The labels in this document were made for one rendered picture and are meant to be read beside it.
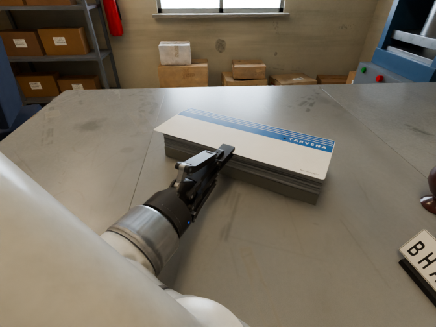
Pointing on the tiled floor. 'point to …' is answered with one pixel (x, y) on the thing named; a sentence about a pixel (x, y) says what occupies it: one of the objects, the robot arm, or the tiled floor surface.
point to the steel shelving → (66, 55)
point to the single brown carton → (291, 80)
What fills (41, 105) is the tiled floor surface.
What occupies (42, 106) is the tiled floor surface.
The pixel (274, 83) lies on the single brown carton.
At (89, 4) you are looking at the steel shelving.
